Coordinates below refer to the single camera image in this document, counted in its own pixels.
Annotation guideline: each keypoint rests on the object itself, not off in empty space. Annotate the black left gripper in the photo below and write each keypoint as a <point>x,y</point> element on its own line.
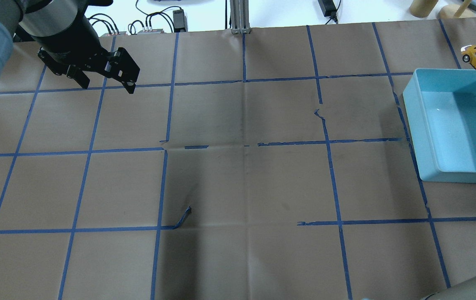
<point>72,39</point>

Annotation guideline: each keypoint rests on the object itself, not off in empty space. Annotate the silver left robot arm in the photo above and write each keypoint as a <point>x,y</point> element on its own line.
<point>38,18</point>

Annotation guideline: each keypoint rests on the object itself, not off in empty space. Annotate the orange grey adapter box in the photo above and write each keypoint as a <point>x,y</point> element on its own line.
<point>151,31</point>
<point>113,34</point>

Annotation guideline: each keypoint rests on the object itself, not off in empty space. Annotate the light blue plastic bin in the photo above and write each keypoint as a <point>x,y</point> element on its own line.
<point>441,111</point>

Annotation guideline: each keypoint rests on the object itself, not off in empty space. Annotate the cardboard tube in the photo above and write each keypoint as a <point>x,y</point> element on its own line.
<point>422,8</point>

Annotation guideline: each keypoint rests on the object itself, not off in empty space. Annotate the black power adapter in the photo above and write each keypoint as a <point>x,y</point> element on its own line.
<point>179,21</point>

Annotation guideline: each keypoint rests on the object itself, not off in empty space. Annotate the brown paper table mat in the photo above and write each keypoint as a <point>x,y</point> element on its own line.
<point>275,165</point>

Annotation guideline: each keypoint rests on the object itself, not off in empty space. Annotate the aluminium frame post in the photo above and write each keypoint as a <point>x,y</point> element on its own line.
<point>239,17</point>

